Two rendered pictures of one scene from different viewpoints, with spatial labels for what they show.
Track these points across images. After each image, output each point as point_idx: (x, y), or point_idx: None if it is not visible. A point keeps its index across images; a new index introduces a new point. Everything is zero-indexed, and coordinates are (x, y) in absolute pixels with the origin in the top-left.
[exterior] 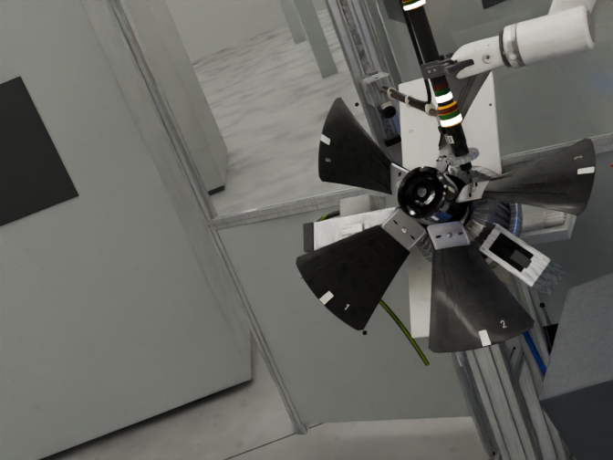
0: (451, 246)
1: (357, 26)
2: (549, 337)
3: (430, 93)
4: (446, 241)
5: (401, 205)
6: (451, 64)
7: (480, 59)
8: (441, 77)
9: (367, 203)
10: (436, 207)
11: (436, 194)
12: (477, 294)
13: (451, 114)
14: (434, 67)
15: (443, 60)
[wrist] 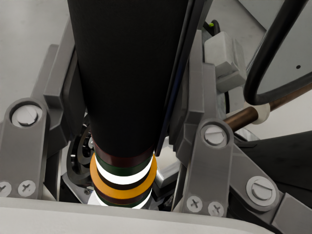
0: (77, 195)
1: None
2: None
3: (245, 96)
4: (80, 187)
5: (87, 114)
6: (183, 164)
7: None
8: (98, 136)
9: (215, 63)
10: (67, 171)
11: (85, 166)
12: None
13: (94, 189)
14: (35, 88)
15: (23, 133)
